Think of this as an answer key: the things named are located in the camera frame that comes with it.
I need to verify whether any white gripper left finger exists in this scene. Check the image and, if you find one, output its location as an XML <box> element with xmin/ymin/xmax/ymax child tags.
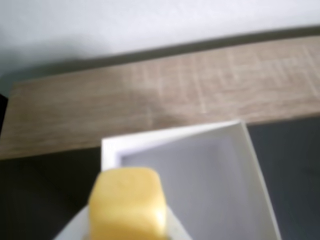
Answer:
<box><xmin>53</xmin><ymin>205</ymin><xmax>91</xmax><ymax>240</ymax></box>

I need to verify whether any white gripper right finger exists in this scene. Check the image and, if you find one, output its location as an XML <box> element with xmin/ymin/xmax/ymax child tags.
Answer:
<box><xmin>165</xmin><ymin>206</ymin><xmax>193</xmax><ymax>240</ymax></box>

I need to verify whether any yellow cube block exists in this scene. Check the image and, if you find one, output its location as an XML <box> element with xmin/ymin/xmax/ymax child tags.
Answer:
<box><xmin>88</xmin><ymin>166</ymin><xmax>169</xmax><ymax>240</ymax></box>

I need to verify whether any white open cardboard box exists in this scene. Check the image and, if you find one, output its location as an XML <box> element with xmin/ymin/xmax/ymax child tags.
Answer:
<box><xmin>100</xmin><ymin>118</ymin><xmax>283</xmax><ymax>240</ymax></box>

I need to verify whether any dark grey table mat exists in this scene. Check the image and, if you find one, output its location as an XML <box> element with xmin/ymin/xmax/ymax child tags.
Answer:
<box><xmin>0</xmin><ymin>116</ymin><xmax>320</xmax><ymax>240</ymax></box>

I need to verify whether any black cloth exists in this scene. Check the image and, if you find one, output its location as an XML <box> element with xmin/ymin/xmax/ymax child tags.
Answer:
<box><xmin>0</xmin><ymin>92</ymin><xmax>10</xmax><ymax>141</ymax></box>

